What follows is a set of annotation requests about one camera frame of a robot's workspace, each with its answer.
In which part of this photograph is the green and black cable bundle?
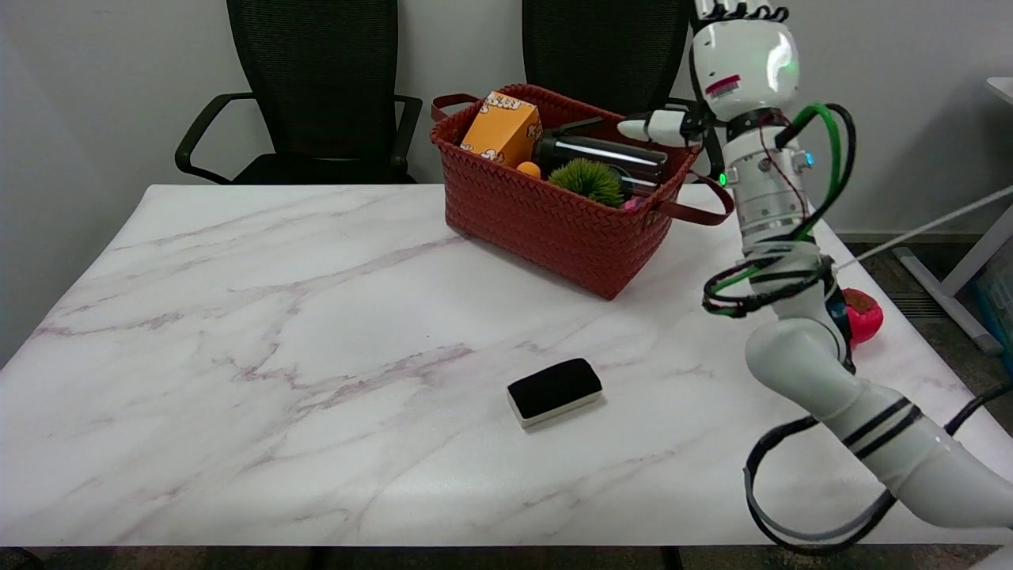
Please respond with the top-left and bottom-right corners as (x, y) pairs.
(703, 103), (857, 319)

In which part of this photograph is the white desk frame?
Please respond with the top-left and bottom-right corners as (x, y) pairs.
(894, 77), (1013, 355)

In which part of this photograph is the blue translucent storage box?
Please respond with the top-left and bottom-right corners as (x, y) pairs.
(975, 261), (1013, 373)

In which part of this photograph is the red toy persimmon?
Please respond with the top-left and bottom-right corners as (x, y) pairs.
(840, 288), (885, 346)

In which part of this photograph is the black whiteboard eraser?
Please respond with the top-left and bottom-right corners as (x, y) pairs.
(507, 358), (604, 429)

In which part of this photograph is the orange cardboard box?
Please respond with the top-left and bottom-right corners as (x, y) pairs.
(460, 91), (544, 170)

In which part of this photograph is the green spiky ball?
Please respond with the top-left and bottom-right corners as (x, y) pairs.
(548, 158), (626, 209)

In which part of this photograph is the white thin cable tie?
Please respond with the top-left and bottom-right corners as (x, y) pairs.
(835, 186), (1013, 270)

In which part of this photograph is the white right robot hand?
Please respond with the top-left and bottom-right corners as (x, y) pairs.
(617, 0), (800, 148)

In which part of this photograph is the black mesh office chair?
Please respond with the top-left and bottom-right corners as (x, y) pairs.
(175, 0), (423, 186)
(522, 0), (727, 181)

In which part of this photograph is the black thick robot cable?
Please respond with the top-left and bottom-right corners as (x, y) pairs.
(744, 382), (1013, 555)

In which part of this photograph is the black glossy bottle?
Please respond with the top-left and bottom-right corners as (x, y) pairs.
(532, 117), (672, 192)

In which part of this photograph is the red woven basket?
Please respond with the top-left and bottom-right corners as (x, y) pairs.
(430, 84), (735, 302)

